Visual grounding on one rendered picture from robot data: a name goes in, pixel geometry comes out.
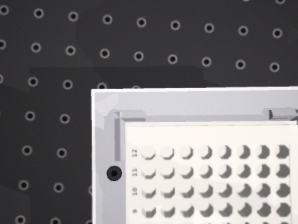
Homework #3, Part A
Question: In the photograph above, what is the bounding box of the dark grey perforated plate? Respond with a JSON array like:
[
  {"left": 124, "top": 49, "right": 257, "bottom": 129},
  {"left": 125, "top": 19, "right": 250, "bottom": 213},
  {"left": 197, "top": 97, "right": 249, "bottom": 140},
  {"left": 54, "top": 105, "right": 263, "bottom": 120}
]
[{"left": 0, "top": 0, "right": 298, "bottom": 224}]

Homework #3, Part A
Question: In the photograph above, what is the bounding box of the white well plate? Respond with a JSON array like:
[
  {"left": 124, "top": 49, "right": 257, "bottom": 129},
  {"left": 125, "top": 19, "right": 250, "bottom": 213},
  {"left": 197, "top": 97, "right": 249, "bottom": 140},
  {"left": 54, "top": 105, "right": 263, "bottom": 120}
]
[{"left": 125, "top": 121, "right": 298, "bottom": 224}]

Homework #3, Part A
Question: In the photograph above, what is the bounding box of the light grey plate holder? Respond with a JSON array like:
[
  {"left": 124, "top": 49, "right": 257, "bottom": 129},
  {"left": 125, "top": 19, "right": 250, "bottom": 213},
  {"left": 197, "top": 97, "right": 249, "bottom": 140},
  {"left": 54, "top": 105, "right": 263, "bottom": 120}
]
[{"left": 91, "top": 87, "right": 298, "bottom": 224}]

